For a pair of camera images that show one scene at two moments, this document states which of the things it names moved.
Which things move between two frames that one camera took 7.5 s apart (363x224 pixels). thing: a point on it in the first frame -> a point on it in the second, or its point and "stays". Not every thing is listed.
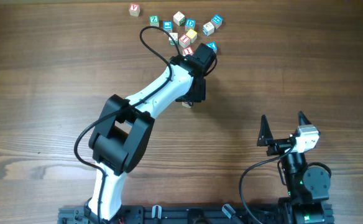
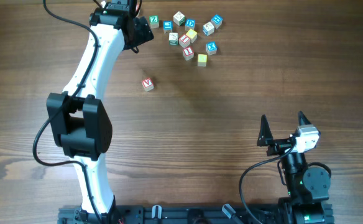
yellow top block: (192, 34) stays
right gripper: (265, 135) stays
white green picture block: (174, 37) stays
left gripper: (199, 97) -> (143, 31)
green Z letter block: (154, 20) stays
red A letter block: (186, 104) -> (148, 84)
